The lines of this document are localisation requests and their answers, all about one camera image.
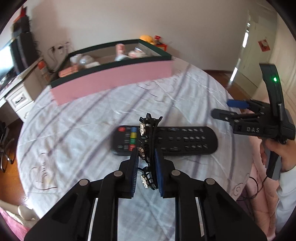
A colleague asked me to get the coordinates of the pink storage box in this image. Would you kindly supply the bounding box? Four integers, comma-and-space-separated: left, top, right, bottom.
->
50, 39, 173, 105

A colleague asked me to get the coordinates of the black computer tower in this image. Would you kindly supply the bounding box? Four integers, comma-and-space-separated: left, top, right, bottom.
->
10, 32, 39, 74

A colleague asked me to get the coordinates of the striped white bedsheet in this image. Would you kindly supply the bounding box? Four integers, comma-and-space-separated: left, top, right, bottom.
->
16, 59, 256, 240

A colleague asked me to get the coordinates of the orange cap bottle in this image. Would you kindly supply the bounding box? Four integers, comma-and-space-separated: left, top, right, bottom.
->
38, 60, 50, 82

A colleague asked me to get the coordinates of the white round case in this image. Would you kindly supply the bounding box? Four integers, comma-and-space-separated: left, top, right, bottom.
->
79, 55, 94, 65

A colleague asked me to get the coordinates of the black office chair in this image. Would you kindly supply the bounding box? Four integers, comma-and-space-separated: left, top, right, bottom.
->
1, 121, 16, 173

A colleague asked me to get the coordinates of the black speaker box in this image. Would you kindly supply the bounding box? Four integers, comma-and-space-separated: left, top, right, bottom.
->
11, 16, 30, 38

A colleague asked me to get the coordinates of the pink block figure toy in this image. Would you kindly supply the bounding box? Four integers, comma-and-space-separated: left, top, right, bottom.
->
114, 44, 126, 61

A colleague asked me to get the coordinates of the white desk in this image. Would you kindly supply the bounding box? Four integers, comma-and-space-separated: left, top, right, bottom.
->
1, 57, 47, 125

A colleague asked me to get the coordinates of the red toy box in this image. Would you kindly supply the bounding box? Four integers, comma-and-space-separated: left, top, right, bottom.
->
156, 43, 167, 51

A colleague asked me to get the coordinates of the black remote control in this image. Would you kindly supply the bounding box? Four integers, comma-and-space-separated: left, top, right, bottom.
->
111, 126, 218, 156

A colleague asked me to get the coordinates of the black white flower hair clip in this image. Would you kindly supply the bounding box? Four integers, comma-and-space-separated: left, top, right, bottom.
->
138, 113, 163, 190

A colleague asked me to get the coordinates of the white rabbit figurine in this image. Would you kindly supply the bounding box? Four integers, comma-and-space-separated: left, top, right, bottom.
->
70, 54, 83, 66

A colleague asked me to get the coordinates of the computer monitor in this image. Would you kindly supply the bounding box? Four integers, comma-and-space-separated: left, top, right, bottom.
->
0, 42, 14, 85

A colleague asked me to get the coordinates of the white charger adapter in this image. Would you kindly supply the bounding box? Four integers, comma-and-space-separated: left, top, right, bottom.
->
84, 61, 100, 69

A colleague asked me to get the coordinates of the orange octopus plush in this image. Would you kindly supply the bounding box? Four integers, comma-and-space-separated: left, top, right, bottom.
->
139, 35, 156, 46

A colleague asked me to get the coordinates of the person's right hand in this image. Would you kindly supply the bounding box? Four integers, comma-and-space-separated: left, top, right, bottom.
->
260, 139, 296, 172

